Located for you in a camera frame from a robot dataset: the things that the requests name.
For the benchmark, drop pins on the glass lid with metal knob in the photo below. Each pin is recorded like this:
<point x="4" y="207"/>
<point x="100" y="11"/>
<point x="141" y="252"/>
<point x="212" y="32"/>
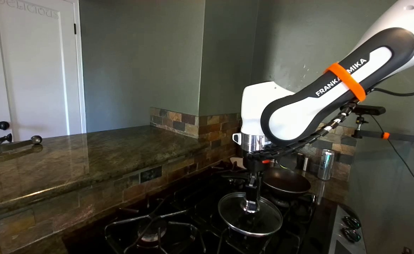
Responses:
<point x="262" y="220"/>

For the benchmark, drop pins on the silver drink can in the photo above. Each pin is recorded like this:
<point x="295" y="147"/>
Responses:
<point x="325" y="165"/>

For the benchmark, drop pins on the black gas stove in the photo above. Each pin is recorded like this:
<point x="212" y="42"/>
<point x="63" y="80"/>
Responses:
<point x="183" y="218"/>

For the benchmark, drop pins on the black frying pan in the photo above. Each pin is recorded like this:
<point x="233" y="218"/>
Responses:
<point x="285" y="182"/>

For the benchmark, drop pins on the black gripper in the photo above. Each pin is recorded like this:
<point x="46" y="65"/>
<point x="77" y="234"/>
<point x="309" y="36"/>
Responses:
<point x="255" y="162"/>

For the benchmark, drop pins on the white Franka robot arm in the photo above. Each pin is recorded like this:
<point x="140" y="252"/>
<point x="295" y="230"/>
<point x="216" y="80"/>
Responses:
<point x="282" y="120"/>

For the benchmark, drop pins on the white door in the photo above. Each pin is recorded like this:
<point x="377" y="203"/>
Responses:
<point x="41" y="70"/>

